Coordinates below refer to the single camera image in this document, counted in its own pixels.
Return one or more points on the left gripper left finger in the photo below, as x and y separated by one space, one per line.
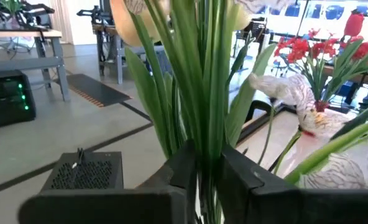
109 208

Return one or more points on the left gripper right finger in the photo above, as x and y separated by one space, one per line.
296 208

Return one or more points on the white veined flower bunch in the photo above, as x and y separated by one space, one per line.
199 93

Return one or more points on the yellow artificial tulip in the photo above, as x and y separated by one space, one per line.
125 25
241 15

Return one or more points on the red artificial tulip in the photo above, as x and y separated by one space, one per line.
354 24

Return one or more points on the black background robot arm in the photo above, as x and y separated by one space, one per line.
34 9

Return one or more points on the red glass vase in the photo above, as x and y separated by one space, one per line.
320 106

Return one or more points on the black mat orange striped edge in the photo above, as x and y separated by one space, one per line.
97 90

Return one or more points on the black computer green lights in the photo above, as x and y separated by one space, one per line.
7 99

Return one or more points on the grey metal workbench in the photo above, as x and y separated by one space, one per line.
118 53

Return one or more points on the red flower bunch green leaves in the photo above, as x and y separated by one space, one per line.
299 46

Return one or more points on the grey table wooden top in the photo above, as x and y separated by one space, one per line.
22 33

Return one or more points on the black metal table frame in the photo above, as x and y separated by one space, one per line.
258 118

